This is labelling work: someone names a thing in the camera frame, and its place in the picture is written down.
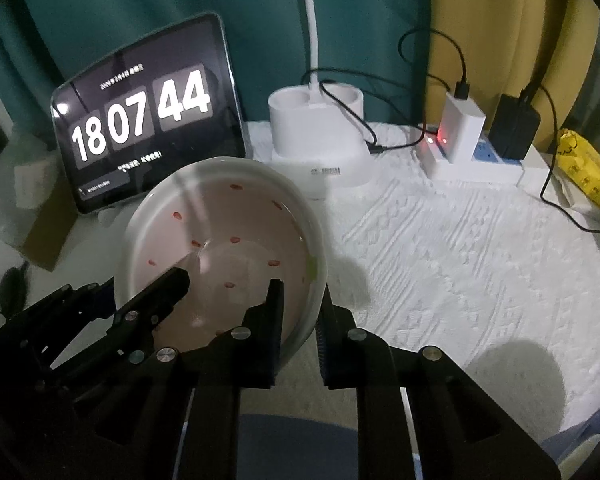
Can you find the tablet showing clock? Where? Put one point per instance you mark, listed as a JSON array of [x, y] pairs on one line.
[[145, 110]]

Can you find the white power strip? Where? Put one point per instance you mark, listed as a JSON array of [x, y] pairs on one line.
[[480, 174]]

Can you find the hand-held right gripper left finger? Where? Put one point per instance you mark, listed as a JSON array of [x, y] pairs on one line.
[[275, 332]]

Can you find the large blue plate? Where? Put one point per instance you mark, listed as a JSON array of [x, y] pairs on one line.
[[552, 447]]

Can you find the small white box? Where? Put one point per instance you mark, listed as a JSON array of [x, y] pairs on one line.
[[32, 182]]

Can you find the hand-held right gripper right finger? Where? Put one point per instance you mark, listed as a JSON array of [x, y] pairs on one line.
[[324, 342]]

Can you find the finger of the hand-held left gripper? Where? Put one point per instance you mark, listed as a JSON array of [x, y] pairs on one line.
[[152, 300], [70, 310]]

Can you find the clear plastic bag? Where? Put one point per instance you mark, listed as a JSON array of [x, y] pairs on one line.
[[15, 150]]

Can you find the yellow packet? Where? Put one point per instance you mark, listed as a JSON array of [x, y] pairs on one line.
[[585, 170]]

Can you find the white desk lamp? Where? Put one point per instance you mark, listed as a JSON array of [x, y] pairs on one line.
[[320, 135]]

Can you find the white bowl with red spots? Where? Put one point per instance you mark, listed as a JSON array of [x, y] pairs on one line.
[[220, 225]]

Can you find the yellow curtain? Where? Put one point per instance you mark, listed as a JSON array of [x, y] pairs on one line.
[[505, 10]]

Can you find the dark blue bowl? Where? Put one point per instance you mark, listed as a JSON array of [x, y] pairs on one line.
[[300, 447]]

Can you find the cardboard box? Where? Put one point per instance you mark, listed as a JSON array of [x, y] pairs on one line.
[[50, 240]]

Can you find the black charger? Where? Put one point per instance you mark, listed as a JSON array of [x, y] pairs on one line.
[[512, 125]]

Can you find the white textured tablecloth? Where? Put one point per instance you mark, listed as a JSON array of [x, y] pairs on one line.
[[455, 260]]

